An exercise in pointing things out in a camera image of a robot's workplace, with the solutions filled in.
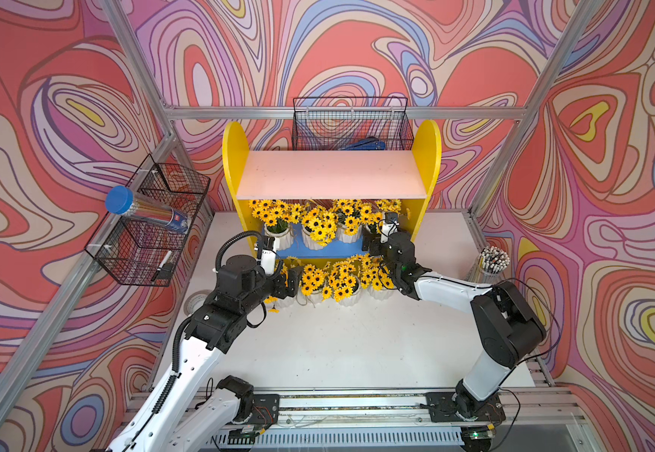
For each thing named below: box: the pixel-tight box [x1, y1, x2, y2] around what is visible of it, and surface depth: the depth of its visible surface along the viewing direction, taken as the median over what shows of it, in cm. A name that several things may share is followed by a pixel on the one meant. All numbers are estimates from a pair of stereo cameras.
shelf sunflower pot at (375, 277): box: [360, 253, 395, 301], surface depth 88 cm
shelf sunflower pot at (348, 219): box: [333, 198, 364, 244], surface depth 85 cm
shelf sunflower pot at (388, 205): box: [373, 198, 402, 223], surface depth 83 cm
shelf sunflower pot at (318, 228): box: [301, 206, 339, 251], surface depth 82 cm
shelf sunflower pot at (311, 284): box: [301, 263, 325, 305], surface depth 84 cm
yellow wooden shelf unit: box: [222, 119, 442, 260], surface depth 78 cm
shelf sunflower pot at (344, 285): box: [328, 259, 362, 307], surface depth 86 cm
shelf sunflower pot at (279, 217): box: [248, 198, 303, 252], surface depth 84 cm
